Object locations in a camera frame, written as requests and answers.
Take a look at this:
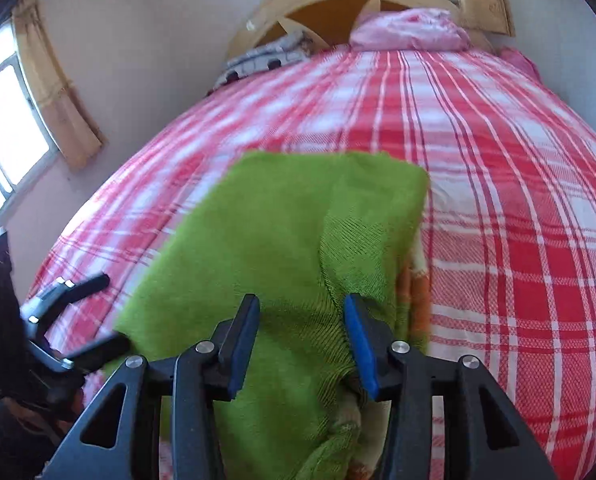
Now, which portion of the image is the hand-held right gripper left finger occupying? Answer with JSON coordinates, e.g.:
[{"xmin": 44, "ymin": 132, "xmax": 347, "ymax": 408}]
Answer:
[{"xmin": 40, "ymin": 294, "xmax": 261, "ymax": 480}]

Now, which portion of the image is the pink bed sheet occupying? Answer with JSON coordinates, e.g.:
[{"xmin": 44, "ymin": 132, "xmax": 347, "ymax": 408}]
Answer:
[{"xmin": 499, "ymin": 46, "xmax": 541, "ymax": 82}]

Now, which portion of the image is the green striped knit sweater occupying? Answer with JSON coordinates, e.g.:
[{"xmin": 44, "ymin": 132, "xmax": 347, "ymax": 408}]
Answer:
[{"xmin": 102, "ymin": 150, "xmax": 433, "ymax": 480}]

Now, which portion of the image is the white patterned pillow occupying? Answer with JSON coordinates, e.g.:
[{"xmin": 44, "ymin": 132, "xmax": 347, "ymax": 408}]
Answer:
[{"xmin": 212, "ymin": 30, "xmax": 325, "ymax": 92}]

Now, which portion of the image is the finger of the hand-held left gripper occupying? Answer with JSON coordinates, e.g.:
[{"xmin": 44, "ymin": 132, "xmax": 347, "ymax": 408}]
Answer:
[
  {"xmin": 52, "ymin": 273, "xmax": 111, "ymax": 306},
  {"xmin": 64, "ymin": 334, "xmax": 131, "ymax": 372}
]

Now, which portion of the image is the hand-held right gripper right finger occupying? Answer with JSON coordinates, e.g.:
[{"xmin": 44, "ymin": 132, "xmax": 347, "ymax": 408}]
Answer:
[{"xmin": 343, "ymin": 294, "xmax": 559, "ymax": 480}]

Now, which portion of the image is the red plaid bedspread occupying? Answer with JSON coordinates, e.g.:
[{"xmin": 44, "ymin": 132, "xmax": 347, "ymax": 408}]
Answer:
[{"xmin": 28, "ymin": 46, "xmax": 596, "ymax": 480}]

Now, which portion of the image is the side window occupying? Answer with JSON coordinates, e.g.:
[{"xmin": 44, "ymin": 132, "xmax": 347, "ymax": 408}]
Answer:
[{"xmin": 0, "ymin": 50, "xmax": 52, "ymax": 233}]

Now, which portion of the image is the cream wooden headboard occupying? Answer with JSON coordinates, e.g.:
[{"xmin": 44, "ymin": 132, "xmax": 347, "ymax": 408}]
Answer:
[{"xmin": 225, "ymin": 0, "xmax": 495, "ymax": 61}]

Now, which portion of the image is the pink pillow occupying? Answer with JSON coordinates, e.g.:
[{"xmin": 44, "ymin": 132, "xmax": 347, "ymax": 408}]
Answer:
[{"xmin": 350, "ymin": 7, "xmax": 472, "ymax": 52}]

